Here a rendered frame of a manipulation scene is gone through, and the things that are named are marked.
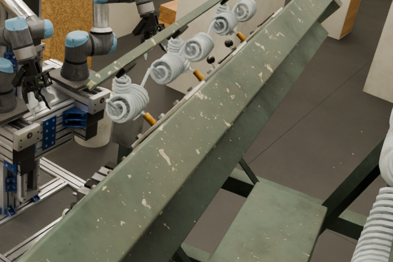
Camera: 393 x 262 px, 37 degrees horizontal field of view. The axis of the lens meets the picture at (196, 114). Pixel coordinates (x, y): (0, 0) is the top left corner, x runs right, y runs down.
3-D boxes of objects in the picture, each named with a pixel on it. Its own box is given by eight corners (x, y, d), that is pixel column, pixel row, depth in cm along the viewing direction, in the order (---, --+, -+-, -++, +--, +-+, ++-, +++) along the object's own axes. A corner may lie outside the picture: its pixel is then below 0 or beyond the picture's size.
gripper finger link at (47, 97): (58, 109, 222) (45, 89, 218) (48, 110, 226) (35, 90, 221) (63, 104, 224) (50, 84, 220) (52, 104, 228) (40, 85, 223)
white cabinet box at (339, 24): (310, 17, 780) (324, -37, 744) (351, 31, 755) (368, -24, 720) (296, 24, 745) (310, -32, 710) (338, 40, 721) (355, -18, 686)
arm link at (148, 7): (133, 6, 263) (144, 3, 269) (135, 16, 264) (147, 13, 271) (145, 3, 259) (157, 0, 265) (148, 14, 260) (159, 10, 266)
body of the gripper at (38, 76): (38, 92, 213) (28, 59, 210) (23, 93, 218) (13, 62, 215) (54, 85, 219) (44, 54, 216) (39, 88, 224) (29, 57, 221)
